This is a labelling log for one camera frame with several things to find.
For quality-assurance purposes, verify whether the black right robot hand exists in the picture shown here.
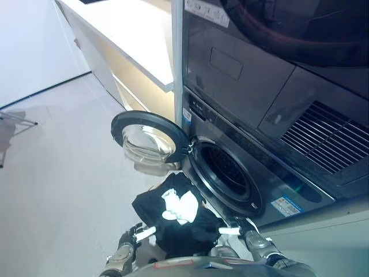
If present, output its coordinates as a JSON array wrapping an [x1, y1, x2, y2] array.
[[218, 216, 255, 238]]

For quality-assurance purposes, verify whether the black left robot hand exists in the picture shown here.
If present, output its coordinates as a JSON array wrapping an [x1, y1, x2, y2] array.
[[124, 222, 157, 244]]

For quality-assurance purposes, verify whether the black garment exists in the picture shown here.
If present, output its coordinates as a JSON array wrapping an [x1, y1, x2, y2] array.
[[131, 172, 225, 257]]

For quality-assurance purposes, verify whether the white garment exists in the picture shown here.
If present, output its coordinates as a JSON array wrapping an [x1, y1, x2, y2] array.
[[160, 188, 200, 226]]

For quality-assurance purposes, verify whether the dark grey washing machine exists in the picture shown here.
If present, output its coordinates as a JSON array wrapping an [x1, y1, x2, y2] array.
[[180, 85, 337, 229]]

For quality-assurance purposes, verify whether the round washing machine door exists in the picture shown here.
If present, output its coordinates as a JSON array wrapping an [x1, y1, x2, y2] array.
[[110, 110, 193, 164]]

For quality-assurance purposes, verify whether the folding clothes drying rack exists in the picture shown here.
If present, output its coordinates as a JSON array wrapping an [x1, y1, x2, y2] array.
[[0, 110, 39, 169]]

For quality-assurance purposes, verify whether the grey robot torso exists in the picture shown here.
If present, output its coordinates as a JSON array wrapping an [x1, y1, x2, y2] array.
[[126, 245, 292, 277]]

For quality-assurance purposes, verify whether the blue white energy label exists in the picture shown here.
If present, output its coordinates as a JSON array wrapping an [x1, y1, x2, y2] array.
[[270, 195, 302, 216]]

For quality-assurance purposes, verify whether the dark grey stacked dryer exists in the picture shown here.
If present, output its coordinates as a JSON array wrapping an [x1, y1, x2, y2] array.
[[181, 0, 369, 186]]

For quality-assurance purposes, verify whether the silver vertical side panel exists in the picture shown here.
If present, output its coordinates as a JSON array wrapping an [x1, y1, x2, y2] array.
[[171, 0, 186, 128]]

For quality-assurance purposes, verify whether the white counter cabinet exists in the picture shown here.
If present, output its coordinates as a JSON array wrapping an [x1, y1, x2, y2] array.
[[54, 0, 176, 114]]

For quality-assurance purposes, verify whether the white instruction sticker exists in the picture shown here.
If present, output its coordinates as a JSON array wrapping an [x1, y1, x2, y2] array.
[[184, 0, 231, 28]]

